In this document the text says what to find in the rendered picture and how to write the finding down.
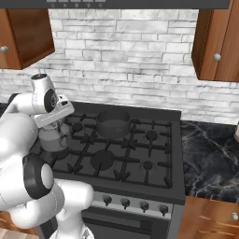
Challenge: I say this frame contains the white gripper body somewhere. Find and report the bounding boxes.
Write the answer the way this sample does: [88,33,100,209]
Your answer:
[33,101,76,129]

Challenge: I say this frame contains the dark grey gas stove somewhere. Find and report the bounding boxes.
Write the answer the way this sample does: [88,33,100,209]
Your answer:
[28,100,187,239]

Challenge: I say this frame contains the black stove knob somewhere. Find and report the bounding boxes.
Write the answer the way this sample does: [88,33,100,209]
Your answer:
[120,198,132,210]
[158,204,170,218]
[102,194,113,207]
[138,201,150,214]

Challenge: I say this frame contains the dark grey cooking pot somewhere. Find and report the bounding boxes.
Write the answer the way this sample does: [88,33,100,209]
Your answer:
[95,108,132,140]

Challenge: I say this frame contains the dark oven door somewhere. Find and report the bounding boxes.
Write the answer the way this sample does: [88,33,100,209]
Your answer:
[81,206,173,239]

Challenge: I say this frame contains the dark grey range hood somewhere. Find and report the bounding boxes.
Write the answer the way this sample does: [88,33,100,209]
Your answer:
[0,0,233,10]

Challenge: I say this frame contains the beige rounded object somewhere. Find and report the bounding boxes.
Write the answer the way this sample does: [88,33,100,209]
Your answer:
[233,121,239,144]

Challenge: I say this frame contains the brown wooden wall cupboard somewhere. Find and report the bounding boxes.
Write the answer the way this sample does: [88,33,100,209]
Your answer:
[0,7,56,71]
[190,0,239,83]

